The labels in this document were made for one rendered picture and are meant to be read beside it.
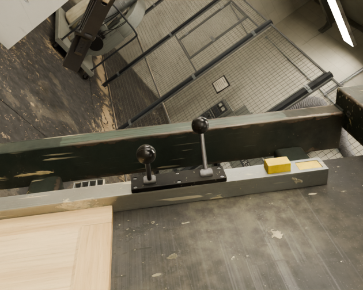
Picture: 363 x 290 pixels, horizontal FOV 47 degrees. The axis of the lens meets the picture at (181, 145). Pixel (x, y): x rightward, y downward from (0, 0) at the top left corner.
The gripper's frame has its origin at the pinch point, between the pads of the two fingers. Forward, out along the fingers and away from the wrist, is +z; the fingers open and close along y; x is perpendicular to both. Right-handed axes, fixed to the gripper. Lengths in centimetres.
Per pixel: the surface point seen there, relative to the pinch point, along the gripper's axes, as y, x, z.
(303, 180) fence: -12, -52, 2
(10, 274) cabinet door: -23.9, -2.0, 33.0
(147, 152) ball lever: -12.1, -17.1, 8.3
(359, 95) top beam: 10, -69, -16
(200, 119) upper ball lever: -2.2, -27.9, 2.0
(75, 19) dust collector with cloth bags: 557, -49, 150
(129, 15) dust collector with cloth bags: 513, -109, 100
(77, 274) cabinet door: -27.0, -11.3, 26.2
